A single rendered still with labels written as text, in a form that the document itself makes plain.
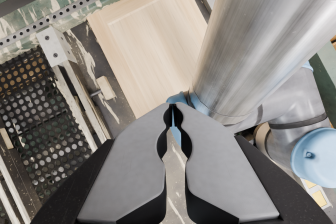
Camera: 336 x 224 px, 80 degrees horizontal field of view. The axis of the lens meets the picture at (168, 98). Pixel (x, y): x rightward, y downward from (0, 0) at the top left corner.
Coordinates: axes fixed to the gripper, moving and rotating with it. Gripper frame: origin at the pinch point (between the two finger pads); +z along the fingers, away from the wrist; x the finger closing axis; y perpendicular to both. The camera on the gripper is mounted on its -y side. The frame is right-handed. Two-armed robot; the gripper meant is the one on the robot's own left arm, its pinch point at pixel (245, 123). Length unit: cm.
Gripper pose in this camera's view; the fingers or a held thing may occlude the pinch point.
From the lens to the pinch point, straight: 64.5
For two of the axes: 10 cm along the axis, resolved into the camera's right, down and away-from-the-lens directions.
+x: 4.7, 8.8, -0.3
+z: 0.2, 0.3, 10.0
